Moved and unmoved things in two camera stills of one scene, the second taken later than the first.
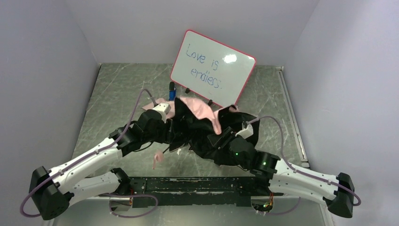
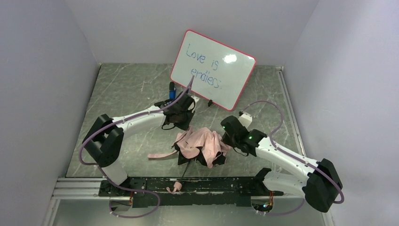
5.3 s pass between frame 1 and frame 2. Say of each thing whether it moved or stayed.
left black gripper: moved
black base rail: stayed
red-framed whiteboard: stayed
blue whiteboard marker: stayed
